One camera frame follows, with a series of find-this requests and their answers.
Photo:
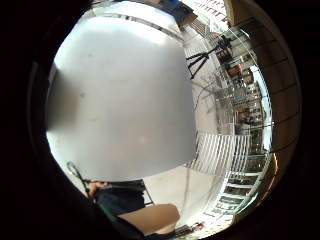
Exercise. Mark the small red object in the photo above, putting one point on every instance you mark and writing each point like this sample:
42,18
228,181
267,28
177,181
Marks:
200,225

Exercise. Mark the black camera tripod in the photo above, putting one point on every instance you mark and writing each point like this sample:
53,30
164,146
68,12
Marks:
203,58

